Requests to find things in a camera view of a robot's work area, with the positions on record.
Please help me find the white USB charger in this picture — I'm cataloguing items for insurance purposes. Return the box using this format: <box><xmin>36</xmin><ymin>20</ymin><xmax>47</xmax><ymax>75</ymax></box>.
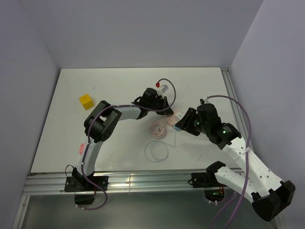
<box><xmin>175</xmin><ymin>112</ymin><xmax>183</xmax><ymax>120</ymax></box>

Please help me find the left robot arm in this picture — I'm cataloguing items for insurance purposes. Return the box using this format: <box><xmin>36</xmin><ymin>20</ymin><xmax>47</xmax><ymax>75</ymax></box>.
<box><xmin>72</xmin><ymin>88</ymin><xmax>176</xmax><ymax>190</ymax></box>

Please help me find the aluminium front rail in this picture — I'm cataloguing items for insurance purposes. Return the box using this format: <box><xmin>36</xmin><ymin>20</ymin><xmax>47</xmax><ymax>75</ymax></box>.
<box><xmin>21</xmin><ymin>169</ymin><xmax>205</xmax><ymax>196</ymax></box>

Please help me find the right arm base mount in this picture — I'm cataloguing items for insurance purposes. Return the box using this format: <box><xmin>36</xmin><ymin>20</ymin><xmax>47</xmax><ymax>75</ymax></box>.
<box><xmin>188</xmin><ymin>172</ymin><xmax>225</xmax><ymax>203</ymax></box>

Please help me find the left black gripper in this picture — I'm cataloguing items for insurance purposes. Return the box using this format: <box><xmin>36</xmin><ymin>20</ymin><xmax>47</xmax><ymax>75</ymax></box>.
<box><xmin>148</xmin><ymin>97</ymin><xmax>173</xmax><ymax>116</ymax></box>

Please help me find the pink power cord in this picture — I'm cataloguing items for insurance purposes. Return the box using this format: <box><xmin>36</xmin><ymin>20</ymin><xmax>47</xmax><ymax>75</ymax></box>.
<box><xmin>149</xmin><ymin>120</ymin><xmax>167</xmax><ymax>139</ymax></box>

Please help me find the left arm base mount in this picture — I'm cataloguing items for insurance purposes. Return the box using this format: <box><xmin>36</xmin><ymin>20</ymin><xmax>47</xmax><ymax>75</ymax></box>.
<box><xmin>64</xmin><ymin>167</ymin><xmax>109</xmax><ymax>210</ymax></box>

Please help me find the pink flat plug adapter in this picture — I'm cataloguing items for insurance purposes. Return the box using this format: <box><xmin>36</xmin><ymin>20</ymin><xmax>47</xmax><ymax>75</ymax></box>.
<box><xmin>79</xmin><ymin>143</ymin><xmax>85</xmax><ymax>155</ymax></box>

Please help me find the blue charger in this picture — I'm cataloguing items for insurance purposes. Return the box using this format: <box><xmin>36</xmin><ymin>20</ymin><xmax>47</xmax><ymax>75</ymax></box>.
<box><xmin>173</xmin><ymin>124</ymin><xmax>181</xmax><ymax>131</ymax></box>

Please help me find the pink round power strip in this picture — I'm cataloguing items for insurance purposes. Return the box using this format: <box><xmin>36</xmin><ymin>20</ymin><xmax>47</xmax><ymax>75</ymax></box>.
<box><xmin>166</xmin><ymin>112</ymin><xmax>180</xmax><ymax>127</ymax></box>

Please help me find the aluminium side rail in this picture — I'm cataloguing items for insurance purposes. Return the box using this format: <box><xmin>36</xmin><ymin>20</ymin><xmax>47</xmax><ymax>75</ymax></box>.
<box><xmin>220</xmin><ymin>67</ymin><xmax>253</xmax><ymax>148</ymax></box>

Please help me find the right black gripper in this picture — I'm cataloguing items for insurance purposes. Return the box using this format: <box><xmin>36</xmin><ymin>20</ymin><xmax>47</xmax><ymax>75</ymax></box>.
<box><xmin>175</xmin><ymin>107</ymin><xmax>210</xmax><ymax>136</ymax></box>

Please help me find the yellow cube socket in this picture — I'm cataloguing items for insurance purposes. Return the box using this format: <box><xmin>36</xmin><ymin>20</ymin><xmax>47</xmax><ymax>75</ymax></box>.
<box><xmin>79</xmin><ymin>94</ymin><xmax>94</xmax><ymax>110</ymax></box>

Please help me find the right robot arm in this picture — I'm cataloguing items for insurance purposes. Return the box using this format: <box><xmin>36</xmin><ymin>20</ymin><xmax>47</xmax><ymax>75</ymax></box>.
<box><xmin>174</xmin><ymin>103</ymin><xmax>295</xmax><ymax>222</ymax></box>

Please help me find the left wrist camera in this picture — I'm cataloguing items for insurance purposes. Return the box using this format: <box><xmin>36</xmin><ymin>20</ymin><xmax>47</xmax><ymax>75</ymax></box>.
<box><xmin>155</xmin><ymin>82</ymin><xmax>168</xmax><ymax>95</ymax></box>

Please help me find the light blue cable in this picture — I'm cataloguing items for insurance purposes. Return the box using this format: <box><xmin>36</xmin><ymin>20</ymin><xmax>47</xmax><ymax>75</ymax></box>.
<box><xmin>144</xmin><ymin>130</ymin><xmax>178</xmax><ymax>162</ymax></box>

